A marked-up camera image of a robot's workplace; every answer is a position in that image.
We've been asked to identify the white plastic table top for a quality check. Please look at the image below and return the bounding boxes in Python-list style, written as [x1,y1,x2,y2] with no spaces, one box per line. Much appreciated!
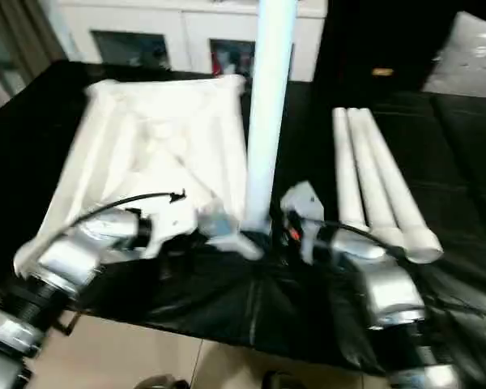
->
[14,75,264,276]

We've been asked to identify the white plastic table leg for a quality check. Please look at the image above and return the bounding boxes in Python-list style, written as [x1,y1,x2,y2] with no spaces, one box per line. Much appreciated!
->
[331,107,369,232]
[346,107,406,248]
[358,107,445,263]
[245,0,299,234]

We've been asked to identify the black work mat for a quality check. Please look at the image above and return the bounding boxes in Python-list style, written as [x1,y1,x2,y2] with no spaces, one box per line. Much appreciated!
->
[0,59,486,376]

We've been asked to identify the dark left robot foot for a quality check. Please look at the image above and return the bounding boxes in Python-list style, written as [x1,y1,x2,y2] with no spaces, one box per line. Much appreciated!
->
[139,374,187,389]

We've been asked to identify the dark robot foot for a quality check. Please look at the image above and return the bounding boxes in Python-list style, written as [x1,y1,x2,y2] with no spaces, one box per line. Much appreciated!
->
[139,374,187,389]
[262,368,305,389]

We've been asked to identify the dark right robot foot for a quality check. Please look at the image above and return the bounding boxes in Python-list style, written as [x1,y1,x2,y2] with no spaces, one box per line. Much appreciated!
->
[262,368,305,389]

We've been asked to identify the black box with gold label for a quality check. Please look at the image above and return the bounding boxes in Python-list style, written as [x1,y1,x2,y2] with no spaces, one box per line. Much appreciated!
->
[313,0,458,94]

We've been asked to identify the white glass-door cabinet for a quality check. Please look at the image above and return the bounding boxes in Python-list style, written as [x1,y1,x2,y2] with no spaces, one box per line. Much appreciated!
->
[58,0,327,80]

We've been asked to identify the grey cushion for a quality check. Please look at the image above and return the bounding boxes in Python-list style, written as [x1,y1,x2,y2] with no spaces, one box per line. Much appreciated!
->
[423,11,486,98]

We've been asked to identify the beige curtain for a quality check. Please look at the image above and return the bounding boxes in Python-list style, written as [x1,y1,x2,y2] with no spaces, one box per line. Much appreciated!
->
[0,0,68,118]

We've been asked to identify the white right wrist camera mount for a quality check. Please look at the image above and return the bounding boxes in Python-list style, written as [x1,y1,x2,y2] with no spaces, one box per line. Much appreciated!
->
[281,180,325,264]

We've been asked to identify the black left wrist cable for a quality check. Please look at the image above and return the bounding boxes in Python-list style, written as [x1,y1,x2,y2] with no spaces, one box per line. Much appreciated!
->
[32,188,187,252]

